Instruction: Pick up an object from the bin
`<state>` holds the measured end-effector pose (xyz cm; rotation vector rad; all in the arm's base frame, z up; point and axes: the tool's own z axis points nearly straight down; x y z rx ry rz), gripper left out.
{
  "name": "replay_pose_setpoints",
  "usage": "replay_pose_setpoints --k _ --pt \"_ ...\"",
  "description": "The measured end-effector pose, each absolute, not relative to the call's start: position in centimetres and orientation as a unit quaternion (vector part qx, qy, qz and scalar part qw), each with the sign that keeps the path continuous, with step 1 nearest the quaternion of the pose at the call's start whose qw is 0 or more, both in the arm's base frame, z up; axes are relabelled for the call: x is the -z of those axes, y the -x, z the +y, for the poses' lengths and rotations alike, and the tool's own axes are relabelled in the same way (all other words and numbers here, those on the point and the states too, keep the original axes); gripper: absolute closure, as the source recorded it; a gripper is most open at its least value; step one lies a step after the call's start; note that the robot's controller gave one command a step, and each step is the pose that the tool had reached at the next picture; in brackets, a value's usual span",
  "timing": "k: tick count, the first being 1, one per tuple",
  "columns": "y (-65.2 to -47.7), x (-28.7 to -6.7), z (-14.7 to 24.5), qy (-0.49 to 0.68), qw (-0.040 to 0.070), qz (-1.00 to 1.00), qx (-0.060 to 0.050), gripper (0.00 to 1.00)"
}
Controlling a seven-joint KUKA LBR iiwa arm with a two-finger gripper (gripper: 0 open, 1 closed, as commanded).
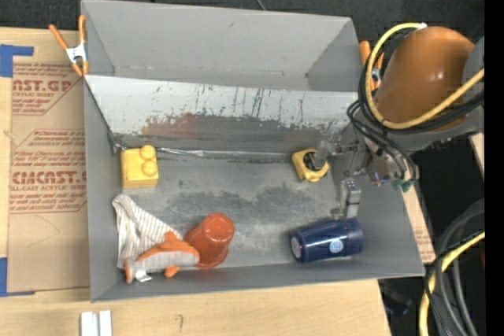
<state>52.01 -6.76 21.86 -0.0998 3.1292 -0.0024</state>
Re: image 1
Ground yellow toy building block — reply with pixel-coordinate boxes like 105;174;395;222
120;145;160;190

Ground dark blue can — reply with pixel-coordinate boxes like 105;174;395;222
290;217;365;264

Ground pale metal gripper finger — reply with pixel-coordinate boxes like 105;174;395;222
314;140;358;168
330;179;362;220

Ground yellow tape measure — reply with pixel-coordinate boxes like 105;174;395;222
291;147;330;183

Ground orange and white toy fish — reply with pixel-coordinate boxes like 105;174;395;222
124;231;201;285

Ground white striped cloth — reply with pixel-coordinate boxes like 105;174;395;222
111;194;184;269

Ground orange plastic cup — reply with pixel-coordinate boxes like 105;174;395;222
183;212;236;270

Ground grey metal bin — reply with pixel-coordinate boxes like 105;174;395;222
80;0;427;303

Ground brown cardboard board red print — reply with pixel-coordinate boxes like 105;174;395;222
0;26;92;297

